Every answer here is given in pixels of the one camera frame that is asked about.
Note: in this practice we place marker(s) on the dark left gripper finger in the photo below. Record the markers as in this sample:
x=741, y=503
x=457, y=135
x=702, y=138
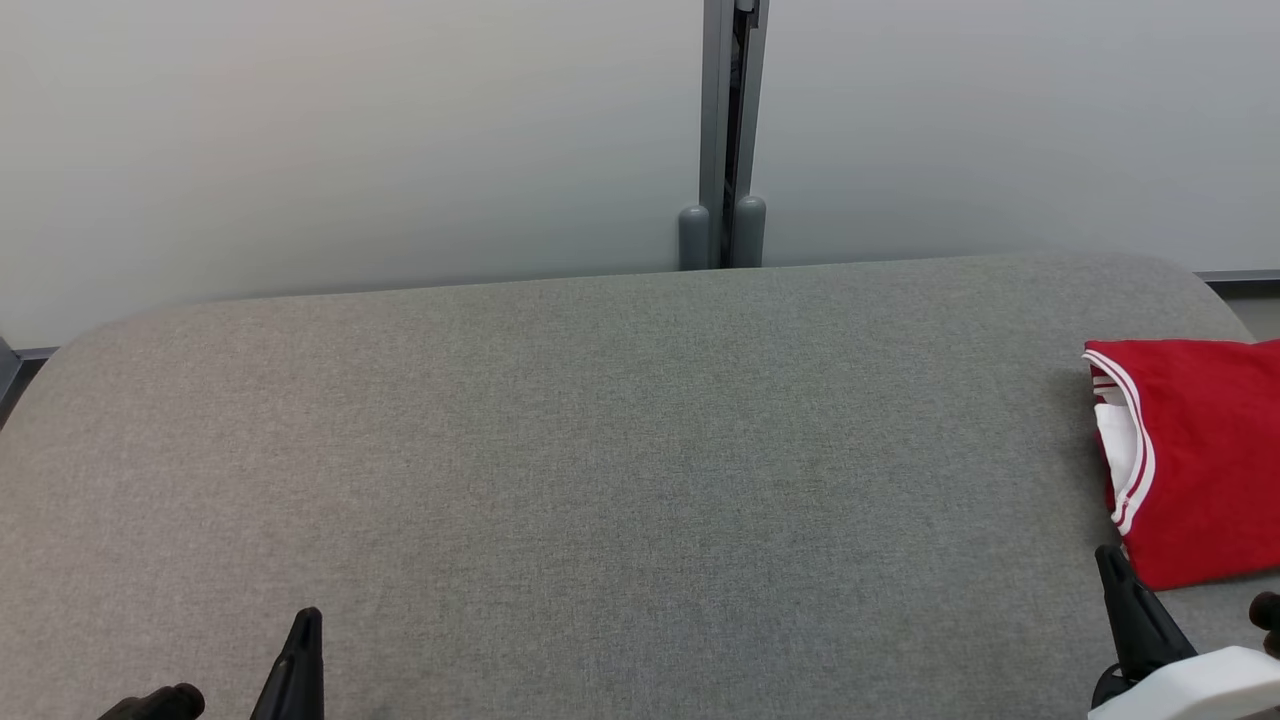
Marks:
x=275, y=700
x=310, y=670

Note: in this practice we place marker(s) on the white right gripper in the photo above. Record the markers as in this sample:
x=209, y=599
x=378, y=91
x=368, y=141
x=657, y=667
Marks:
x=1200, y=690

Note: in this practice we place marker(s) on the red jersey with white trim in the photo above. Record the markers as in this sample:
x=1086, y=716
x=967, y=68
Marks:
x=1210, y=460

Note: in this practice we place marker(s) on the dark grey baseboard strip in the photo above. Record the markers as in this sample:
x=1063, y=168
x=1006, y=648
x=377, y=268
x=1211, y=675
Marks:
x=1240, y=276
x=38, y=353

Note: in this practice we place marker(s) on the grey slanted metal bar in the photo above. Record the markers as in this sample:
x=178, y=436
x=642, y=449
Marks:
x=6, y=370

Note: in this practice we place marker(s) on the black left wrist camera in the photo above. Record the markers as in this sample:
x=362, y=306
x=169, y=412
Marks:
x=155, y=703

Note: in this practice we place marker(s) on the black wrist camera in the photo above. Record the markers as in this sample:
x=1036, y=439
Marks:
x=1268, y=615
x=155, y=703

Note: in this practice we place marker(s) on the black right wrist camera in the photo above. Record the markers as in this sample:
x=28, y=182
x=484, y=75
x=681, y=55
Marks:
x=1268, y=615

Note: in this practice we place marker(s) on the grey cylinder post foot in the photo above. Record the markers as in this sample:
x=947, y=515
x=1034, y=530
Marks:
x=694, y=240
x=750, y=232

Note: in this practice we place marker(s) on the grey metal partition post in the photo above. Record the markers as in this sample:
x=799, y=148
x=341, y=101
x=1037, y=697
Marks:
x=733, y=90

